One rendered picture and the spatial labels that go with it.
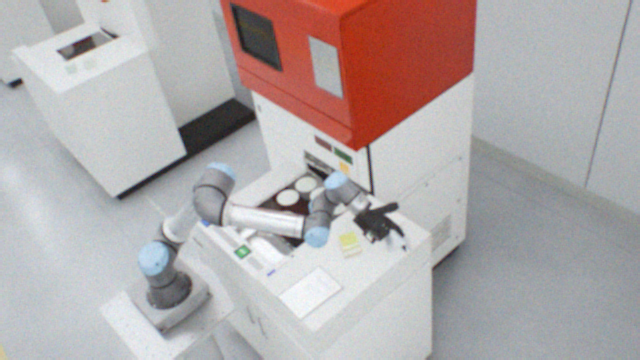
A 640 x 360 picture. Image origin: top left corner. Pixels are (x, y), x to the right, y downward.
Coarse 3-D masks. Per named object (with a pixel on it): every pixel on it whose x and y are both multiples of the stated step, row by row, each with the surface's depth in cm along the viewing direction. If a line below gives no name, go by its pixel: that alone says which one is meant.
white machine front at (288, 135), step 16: (256, 96) 282; (272, 112) 278; (272, 128) 287; (288, 128) 273; (304, 128) 261; (272, 144) 298; (288, 144) 283; (304, 144) 269; (336, 144) 246; (336, 160) 253; (352, 160) 242; (368, 160) 234; (352, 176) 250; (368, 176) 240; (368, 192) 247
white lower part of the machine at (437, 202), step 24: (456, 168) 288; (408, 192) 267; (432, 192) 283; (456, 192) 300; (408, 216) 277; (432, 216) 294; (456, 216) 313; (432, 240) 307; (456, 240) 328; (432, 264) 320
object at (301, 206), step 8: (304, 176) 270; (312, 176) 269; (288, 184) 267; (320, 184) 264; (280, 192) 264; (304, 192) 262; (272, 200) 261; (304, 200) 258; (264, 208) 257; (272, 208) 257; (280, 208) 256; (288, 208) 255; (296, 208) 255; (304, 208) 254; (336, 216) 248; (288, 240) 241; (296, 240) 241; (304, 240) 240; (296, 248) 238
